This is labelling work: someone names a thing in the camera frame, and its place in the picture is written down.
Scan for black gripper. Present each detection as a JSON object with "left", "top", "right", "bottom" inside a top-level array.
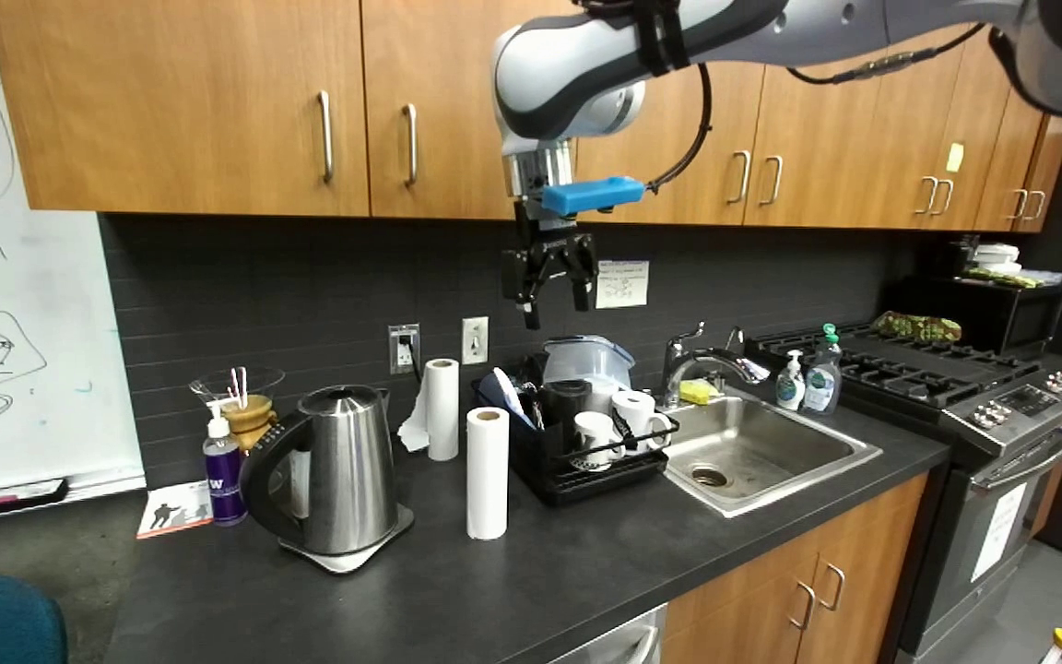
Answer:
[{"left": 504, "top": 197, "right": 601, "bottom": 331}]

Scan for slim white tissue roll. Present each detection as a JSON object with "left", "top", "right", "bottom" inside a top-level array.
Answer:
[{"left": 463, "top": 405, "right": 511, "bottom": 547}]

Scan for white tissue roll loose sheet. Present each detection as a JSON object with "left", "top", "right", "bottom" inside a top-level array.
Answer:
[{"left": 394, "top": 354, "right": 463, "bottom": 466}]

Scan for clear plastic container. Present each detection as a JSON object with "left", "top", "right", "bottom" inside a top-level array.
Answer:
[{"left": 538, "top": 331, "right": 639, "bottom": 399}]

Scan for black mug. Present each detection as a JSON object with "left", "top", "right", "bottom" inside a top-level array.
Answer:
[{"left": 538, "top": 377, "right": 597, "bottom": 436}]

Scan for white cup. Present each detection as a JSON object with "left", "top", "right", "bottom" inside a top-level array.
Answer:
[{"left": 607, "top": 384, "right": 670, "bottom": 447}]

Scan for chrome faucet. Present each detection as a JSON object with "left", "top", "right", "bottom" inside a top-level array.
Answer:
[{"left": 665, "top": 322, "right": 747, "bottom": 399}]

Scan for white mug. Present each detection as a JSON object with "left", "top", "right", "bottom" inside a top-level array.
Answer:
[{"left": 573, "top": 410, "right": 622, "bottom": 476}]

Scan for yellow sponge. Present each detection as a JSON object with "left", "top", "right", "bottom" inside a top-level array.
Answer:
[{"left": 673, "top": 377, "right": 725, "bottom": 413}]

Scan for black dish rack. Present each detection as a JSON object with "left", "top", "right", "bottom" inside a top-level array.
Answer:
[{"left": 471, "top": 354, "right": 683, "bottom": 511}]

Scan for white soap dispenser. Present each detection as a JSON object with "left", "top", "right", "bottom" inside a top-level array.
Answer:
[{"left": 769, "top": 346, "right": 810, "bottom": 413}]

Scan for stainless steel electric kettle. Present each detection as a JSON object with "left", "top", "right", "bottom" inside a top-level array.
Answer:
[{"left": 243, "top": 384, "right": 402, "bottom": 559}]

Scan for stainless steel sink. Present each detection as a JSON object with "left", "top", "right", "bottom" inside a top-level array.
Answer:
[{"left": 656, "top": 389, "right": 887, "bottom": 522}]

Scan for blue dish soap bottle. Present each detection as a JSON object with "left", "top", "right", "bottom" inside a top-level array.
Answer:
[{"left": 800, "top": 322, "right": 849, "bottom": 418}]

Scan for clear glass cup with sticks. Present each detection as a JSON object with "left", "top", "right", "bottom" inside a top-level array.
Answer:
[{"left": 184, "top": 361, "right": 292, "bottom": 410}]

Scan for glass jar amber contents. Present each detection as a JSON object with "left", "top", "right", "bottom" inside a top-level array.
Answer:
[{"left": 217, "top": 391, "right": 285, "bottom": 463}]

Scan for silver kettle base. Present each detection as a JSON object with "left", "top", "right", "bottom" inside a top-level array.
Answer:
[{"left": 289, "top": 500, "right": 415, "bottom": 579}]

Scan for stainless steel dishwasher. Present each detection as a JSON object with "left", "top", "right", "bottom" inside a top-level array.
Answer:
[{"left": 547, "top": 600, "right": 670, "bottom": 664}]

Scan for green bundle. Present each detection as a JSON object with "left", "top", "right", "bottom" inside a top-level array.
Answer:
[{"left": 868, "top": 305, "right": 967, "bottom": 349}]

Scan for wooden base cabinet door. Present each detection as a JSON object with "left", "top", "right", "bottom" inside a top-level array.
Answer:
[
  {"left": 656, "top": 522, "right": 834, "bottom": 664},
  {"left": 805, "top": 472, "right": 933, "bottom": 664}
]

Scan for purple soap pump bottle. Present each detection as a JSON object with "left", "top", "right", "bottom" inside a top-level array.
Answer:
[{"left": 198, "top": 404, "right": 251, "bottom": 531}]

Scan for white stacked bowls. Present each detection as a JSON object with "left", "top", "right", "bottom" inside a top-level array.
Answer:
[{"left": 959, "top": 239, "right": 1024, "bottom": 279}]

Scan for white printed leaflet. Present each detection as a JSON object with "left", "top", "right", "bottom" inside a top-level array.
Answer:
[{"left": 131, "top": 476, "right": 217, "bottom": 544}]

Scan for black microwave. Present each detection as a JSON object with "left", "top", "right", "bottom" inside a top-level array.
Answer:
[{"left": 876, "top": 268, "right": 1062, "bottom": 361}]

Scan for black gas stove oven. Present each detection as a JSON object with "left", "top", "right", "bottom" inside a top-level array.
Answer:
[{"left": 745, "top": 322, "right": 1062, "bottom": 658}]

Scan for white whiteboard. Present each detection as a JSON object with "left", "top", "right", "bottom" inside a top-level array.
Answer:
[{"left": 0, "top": 0, "right": 150, "bottom": 501}]

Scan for black whiteboard marker tray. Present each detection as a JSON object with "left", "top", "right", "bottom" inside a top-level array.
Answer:
[{"left": 0, "top": 476, "right": 74, "bottom": 528}]

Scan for white blank wall plate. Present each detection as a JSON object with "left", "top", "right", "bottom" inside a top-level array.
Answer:
[{"left": 595, "top": 259, "right": 652, "bottom": 315}]

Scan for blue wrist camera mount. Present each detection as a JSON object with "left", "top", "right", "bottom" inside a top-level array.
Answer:
[{"left": 538, "top": 174, "right": 648, "bottom": 220}]

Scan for white wall outlet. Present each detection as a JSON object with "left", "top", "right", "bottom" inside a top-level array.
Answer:
[{"left": 458, "top": 315, "right": 493, "bottom": 368}]

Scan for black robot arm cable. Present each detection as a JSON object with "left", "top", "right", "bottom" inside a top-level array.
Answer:
[{"left": 579, "top": 0, "right": 989, "bottom": 197}]

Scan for silver oven door handle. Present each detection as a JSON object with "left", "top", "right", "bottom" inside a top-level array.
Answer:
[{"left": 971, "top": 428, "right": 1062, "bottom": 495}]

